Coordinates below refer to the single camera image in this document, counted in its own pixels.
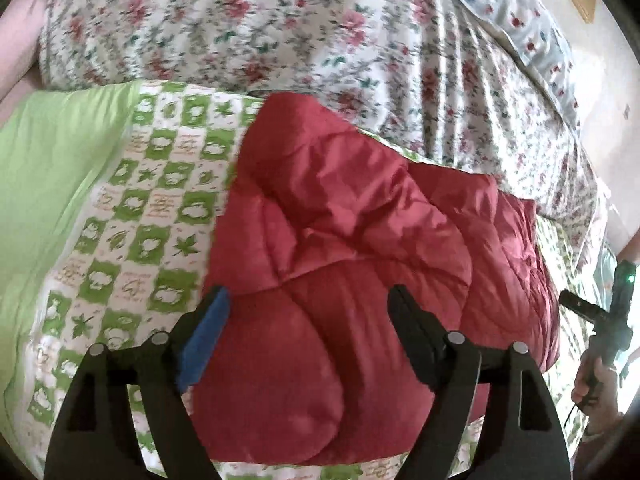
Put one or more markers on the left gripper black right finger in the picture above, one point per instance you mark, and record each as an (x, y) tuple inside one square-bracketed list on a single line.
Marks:
[(521, 437)]

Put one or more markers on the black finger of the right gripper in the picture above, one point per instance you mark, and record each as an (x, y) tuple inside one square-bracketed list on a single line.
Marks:
[(583, 308)]

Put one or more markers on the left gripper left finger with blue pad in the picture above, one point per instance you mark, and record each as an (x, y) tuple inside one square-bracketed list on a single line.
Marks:
[(94, 436)]

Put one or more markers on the red quilted puffer jacket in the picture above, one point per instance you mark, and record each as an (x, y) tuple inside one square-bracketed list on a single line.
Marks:
[(321, 222)]

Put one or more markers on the person's right hand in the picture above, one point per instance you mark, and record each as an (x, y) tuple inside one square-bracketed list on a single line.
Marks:
[(595, 394)]

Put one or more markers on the green white patterned bedsheet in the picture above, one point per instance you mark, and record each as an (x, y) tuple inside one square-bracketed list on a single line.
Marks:
[(131, 255)]

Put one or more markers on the floral rose print duvet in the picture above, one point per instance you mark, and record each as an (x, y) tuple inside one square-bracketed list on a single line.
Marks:
[(423, 74)]

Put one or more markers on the white pillow with red dots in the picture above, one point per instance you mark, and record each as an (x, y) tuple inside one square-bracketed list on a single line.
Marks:
[(529, 32)]

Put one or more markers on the pink blanket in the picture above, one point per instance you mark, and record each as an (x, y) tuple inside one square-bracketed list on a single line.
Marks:
[(21, 24)]

